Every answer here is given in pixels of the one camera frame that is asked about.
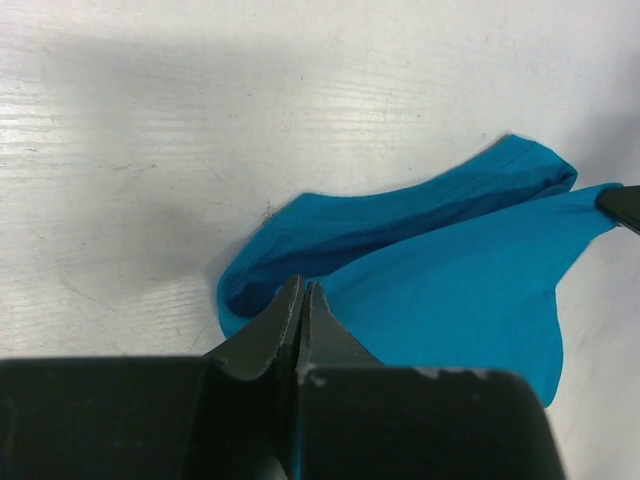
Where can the teal blue t shirt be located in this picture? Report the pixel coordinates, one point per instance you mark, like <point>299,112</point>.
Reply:
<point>460,270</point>

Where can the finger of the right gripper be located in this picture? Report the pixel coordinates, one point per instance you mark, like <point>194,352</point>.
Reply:
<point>623,205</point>

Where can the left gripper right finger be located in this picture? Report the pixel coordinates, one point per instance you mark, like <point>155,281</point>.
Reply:
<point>361,419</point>

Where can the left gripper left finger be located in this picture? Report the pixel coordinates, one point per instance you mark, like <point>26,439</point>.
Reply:
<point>226,414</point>

